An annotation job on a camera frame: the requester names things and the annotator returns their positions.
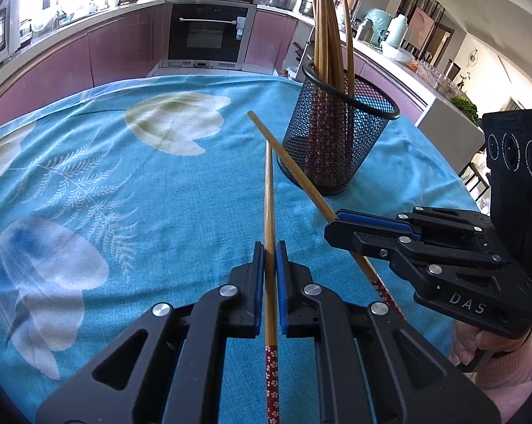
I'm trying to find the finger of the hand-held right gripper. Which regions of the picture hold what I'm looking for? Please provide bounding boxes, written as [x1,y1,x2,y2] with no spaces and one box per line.
[324,221,503,284]
[335,207,492,242]

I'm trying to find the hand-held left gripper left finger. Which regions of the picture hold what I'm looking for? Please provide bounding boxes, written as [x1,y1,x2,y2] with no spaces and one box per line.
[35,241,265,424]

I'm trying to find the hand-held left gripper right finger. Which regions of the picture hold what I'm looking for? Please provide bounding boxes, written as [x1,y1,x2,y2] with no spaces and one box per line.
[275,240,501,424]

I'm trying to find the black mesh utensil holder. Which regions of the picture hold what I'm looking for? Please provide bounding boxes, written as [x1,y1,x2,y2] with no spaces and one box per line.
[278,62,401,197]

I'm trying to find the wooden chopstick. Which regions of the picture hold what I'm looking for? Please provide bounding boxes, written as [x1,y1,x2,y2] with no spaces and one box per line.
[264,142,281,424]
[247,111,408,321]

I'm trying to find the bundle of chopsticks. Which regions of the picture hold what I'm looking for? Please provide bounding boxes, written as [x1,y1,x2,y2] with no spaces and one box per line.
[307,0,358,186]

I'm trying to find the person's right forearm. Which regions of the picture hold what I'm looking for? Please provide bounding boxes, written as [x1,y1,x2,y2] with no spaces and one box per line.
[469,331,532,424]

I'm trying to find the person's right hand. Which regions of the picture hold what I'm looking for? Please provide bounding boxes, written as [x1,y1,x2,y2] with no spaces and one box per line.
[449,319,528,371]

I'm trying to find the green potted plant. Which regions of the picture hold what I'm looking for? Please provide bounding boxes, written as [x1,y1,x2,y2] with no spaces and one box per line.
[453,95,481,123]

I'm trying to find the blue floral tablecloth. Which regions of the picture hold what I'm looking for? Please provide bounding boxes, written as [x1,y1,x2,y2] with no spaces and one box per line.
[0,74,484,424]

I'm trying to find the knife block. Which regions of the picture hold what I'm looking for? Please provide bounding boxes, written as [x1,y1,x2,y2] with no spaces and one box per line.
[292,42,313,68]

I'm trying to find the white thermos jug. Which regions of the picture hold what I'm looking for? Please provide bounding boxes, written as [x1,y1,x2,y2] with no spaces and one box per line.
[387,14,408,50]

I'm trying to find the green kettle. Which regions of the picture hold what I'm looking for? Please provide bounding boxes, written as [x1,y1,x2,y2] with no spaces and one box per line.
[364,8,387,46]

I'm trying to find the pink base cabinets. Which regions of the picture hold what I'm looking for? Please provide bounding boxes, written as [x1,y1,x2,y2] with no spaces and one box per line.
[244,9,428,126]
[0,6,168,116]

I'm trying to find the built-in black oven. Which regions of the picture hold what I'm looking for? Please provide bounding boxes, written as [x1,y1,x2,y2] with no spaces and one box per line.
[166,0,251,70]

